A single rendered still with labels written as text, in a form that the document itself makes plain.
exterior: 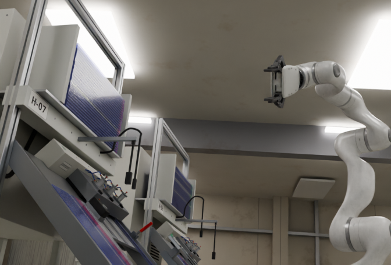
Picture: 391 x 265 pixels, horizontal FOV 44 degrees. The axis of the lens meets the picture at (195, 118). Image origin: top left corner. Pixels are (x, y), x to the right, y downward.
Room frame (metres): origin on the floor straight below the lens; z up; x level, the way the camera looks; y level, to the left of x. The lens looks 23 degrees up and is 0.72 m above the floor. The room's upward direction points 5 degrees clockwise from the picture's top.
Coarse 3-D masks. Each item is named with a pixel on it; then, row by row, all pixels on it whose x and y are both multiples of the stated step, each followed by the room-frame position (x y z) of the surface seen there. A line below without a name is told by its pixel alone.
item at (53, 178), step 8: (40, 160) 1.60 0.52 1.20; (40, 168) 1.51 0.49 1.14; (48, 168) 1.62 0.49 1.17; (48, 176) 1.53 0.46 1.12; (56, 176) 1.64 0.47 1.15; (56, 184) 1.55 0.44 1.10; (64, 184) 1.65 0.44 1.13; (72, 192) 1.67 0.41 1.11; (104, 224) 1.74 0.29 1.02; (112, 224) 1.88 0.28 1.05; (112, 232) 1.76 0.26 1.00; (120, 232) 1.92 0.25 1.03; (120, 240) 1.80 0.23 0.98; (128, 240) 1.94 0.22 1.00
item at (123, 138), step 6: (78, 138) 1.75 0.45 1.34; (84, 138) 1.75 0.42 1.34; (90, 138) 1.74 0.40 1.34; (96, 138) 1.73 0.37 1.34; (102, 138) 1.73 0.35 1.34; (108, 138) 1.72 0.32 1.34; (114, 138) 1.72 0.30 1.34; (120, 138) 1.71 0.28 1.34; (126, 138) 1.70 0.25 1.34; (132, 138) 1.70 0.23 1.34
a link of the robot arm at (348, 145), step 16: (336, 144) 1.80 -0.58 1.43; (352, 144) 1.77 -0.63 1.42; (352, 160) 1.74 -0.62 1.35; (352, 176) 1.73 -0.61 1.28; (368, 176) 1.71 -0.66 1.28; (352, 192) 1.72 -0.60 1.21; (368, 192) 1.71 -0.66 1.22; (352, 208) 1.74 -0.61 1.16; (336, 224) 1.74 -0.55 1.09; (336, 240) 1.74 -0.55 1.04
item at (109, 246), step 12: (60, 192) 1.44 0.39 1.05; (72, 204) 1.47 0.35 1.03; (84, 204) 1.63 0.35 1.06; (84, 216) 1.50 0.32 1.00; (96, 228) 1.52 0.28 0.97; (96, 240) 1.40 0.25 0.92; (108, 240) 1.55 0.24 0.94; (108, 252) 1.42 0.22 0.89; (120, 252) 1.57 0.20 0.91; (120, 264) 1.45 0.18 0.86; (132, 264) 1.59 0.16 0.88
